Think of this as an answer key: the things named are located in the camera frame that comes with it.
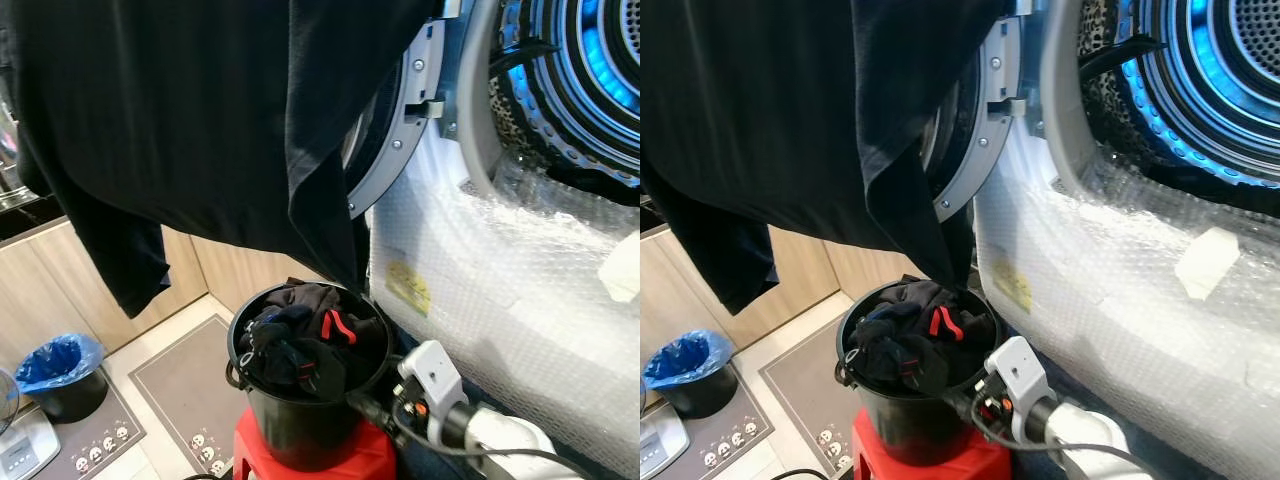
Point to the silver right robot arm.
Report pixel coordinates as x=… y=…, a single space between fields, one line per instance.
x=1095 y=440
x=510 y=440

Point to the black and red clothes pile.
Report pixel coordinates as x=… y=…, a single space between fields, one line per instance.
x=300 y=345
x=915 y=335

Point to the white paper label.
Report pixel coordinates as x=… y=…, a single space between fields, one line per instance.
x=622 y=268
x=1207 y=263

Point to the grey round washer door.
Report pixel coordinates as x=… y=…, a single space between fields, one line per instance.
x=405 y=130
x=990 y=140

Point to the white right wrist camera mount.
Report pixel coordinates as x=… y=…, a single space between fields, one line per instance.
x=435 y=375
x=1020 y=375

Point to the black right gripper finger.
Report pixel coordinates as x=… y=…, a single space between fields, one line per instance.
x=368 y=405
x=960 y=400

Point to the small grey paw print mat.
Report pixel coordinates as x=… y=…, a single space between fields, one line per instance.
x=95 y=435
x=725 y=435

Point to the white bathroom scale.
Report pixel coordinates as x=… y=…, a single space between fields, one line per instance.
x=660 y=445
x=25 y=450

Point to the steel washer drum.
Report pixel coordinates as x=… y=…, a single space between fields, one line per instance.
x=590 y=70
x=1210 y=70

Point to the yellow washer sticker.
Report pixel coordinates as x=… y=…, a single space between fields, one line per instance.
x=408 y=288
x=1012 y=287

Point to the black t-shirt garment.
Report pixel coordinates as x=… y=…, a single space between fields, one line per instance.
x=180 y=110
x=780 y=110

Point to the white bubble-wrapped washing machine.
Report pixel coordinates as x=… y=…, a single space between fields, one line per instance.
x=1130 y=320
x=520 y=300

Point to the black plastic bucket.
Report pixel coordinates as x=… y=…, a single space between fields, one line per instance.
x=905 y=425
x=300 y=430

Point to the leopard print garment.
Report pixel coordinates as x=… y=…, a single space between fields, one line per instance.
x=508 y=120
x=1098 y=100

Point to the black bin with blue bag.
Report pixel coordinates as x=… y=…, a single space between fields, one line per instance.
x=60 y=375
x=690 y=370

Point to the light wooden cabinet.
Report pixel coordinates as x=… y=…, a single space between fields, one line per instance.
x=40 y=300
x=680 y=290

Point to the red plastic stool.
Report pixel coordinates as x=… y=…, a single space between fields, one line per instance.
x=960 y=462
x=350 y=458

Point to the large grey paw print mat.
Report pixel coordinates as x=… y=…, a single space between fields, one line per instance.
x=190 y=390
x=805 y=390

